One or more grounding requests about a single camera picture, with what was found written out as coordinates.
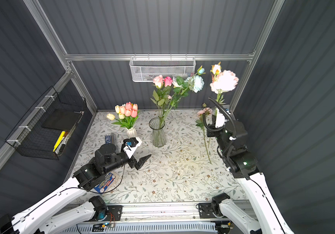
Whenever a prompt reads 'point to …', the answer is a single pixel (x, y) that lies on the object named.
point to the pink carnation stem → (169, 97)
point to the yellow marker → (59, 140)
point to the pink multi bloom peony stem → (200, 123)
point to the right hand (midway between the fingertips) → (218, 115)
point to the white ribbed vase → (131, 132)
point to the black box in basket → (62, 119)
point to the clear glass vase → (157, 125)
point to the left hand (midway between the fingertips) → (144, 149)
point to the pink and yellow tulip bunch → (126, 114)
